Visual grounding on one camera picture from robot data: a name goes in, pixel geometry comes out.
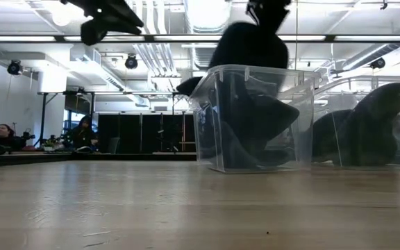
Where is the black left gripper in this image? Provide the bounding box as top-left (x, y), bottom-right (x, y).
top-left (60, 0), bottom-right (145, 47)

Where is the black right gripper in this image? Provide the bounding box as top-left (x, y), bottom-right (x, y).
top-left (247, 0), bottom-right (292, 35)

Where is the dark green cap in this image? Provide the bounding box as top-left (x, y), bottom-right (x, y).
top-left (337, 82), bottom-right (400, 167)
top-left (312, 108), bottom-right (356, 165)

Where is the white LED light strip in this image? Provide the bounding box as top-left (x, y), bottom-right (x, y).
top-left (63, 35), bottom-right (146, 42)
top-left (334, 35), bottom-right (400, 42)
top-left (153, 34), bottom-right (326, 42)
top-left (0, 35), bottom-right (56, 42)

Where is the black ceiling spotlight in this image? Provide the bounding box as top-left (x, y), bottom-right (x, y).
top-left (369, 57), bottom-right (387, 69)
top-left (124, 54), bottom-right (139, 70)
top-left (7, 59), bottom-right (23, 76)

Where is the clear plastic container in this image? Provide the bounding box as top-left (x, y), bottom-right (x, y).
top-left (188, 64), bottom-right (323, 174)
top-left (310, 74), bottom-right (400, 169)

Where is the black metal rack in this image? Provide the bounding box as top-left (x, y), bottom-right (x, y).
top-left (36, 90), bottom-right (97, 147)

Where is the grey chair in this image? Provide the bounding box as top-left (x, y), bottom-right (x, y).
top-left (108, 137), bottom-right (120, 154)

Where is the small background plant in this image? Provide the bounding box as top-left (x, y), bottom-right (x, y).
top-left (42, 138), bottom-right (57, 152)

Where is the black metal table frame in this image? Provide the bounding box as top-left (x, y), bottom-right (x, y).
top-left (0, 151), bottom-right (198, 169)

